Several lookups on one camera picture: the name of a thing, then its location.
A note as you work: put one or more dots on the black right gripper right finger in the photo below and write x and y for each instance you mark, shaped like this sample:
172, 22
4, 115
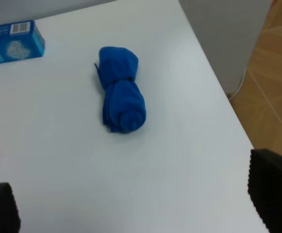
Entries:
265, 187

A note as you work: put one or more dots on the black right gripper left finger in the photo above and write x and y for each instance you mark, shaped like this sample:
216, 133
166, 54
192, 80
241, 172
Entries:
9, 217

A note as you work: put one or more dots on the rolled blue cloth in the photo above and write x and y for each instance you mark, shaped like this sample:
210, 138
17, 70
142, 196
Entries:
124, 108

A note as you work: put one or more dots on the blue green toothpaste box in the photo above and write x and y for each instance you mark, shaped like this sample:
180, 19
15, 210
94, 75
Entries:
20, 41

